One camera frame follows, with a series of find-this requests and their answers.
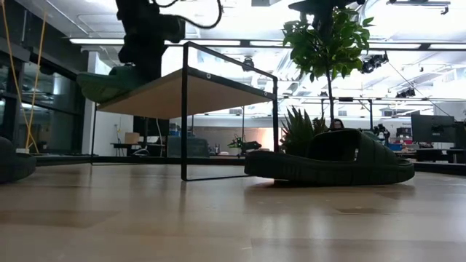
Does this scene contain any black metal frame stand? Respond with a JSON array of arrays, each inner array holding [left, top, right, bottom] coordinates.
[[320, 97, 374, 138]]

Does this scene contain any dark teal storage crate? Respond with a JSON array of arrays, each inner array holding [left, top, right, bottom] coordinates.
[[167, 136, 210, 158]]

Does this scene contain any black-framed wooden shelf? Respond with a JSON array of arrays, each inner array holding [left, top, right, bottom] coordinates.
[[90, 41, 280, 182]]

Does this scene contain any teal foam slipper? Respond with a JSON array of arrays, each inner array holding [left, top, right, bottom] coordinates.
[[76, 64, 146, 105]]

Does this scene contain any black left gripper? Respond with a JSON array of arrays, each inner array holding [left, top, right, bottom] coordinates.
[[118, 36, 163, 83]]

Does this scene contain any black computer monitor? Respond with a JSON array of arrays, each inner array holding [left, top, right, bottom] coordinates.
[[411, 114, 456, 143]]

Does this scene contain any leafy green potted tree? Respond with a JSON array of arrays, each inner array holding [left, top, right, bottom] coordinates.
[[282, 7, 375, 131]]

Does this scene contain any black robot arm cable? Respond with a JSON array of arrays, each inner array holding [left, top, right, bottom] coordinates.
[[152, 0, 224, 30]]

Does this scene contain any spiky potted succulent plant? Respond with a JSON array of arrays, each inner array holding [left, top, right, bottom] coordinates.
[[280, 106, 328, 157]]

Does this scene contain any yellow hanging cable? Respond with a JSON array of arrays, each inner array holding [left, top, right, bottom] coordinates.
[[0, 0, 40, 154], [24, 10, 48, 150]]

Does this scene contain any black ceiling spotlight cluster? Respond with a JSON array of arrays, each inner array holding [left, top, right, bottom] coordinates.
[[360, 52, 390, 75]]

